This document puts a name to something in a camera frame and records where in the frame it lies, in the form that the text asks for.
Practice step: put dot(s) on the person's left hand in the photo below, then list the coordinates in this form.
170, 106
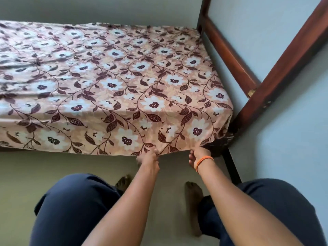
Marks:
150, 158

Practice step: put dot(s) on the person's right hand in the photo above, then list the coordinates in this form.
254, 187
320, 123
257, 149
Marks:
200, 153

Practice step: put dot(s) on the black bed frame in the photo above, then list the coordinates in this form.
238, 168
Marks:
232, 163

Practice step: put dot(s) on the peach floral sheet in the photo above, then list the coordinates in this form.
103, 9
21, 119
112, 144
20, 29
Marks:
102, 87

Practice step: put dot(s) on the brown wooden bed headboard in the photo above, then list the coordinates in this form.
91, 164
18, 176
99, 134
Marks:
282, 69

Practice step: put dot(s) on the person's left forearm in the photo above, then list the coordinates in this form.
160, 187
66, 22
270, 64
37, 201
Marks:
123, 210

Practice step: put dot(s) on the person's right forearm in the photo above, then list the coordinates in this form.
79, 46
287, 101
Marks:
243, 210

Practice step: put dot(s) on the person's dark trousers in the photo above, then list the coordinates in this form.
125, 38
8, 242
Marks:
71, 207

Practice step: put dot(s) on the orange wrist band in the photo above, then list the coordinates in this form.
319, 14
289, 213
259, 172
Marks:
203, 161

